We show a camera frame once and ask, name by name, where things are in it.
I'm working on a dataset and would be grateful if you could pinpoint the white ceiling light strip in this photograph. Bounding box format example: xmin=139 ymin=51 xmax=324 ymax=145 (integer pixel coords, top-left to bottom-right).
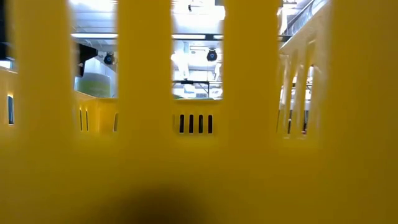
xmin=172 ymin=34 xmax=225 ymax=40
xmin=70 ymin=32 xmax=119 ymax=39

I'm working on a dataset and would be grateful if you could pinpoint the green disinfecting wipes canister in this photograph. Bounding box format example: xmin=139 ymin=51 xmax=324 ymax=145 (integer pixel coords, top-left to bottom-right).
xmin=75 ymin=72 xmax=113 ymax=98

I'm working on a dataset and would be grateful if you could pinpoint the yellow slotted plastic basket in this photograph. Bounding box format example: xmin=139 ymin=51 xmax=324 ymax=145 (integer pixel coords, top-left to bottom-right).
xmin=0 ymin=0 xmax=398 ymax=224

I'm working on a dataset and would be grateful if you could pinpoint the black metal frame table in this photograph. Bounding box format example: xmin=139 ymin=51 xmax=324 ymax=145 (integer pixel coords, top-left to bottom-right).
xmin=172 ymin=80 xmax=224 ymax=97

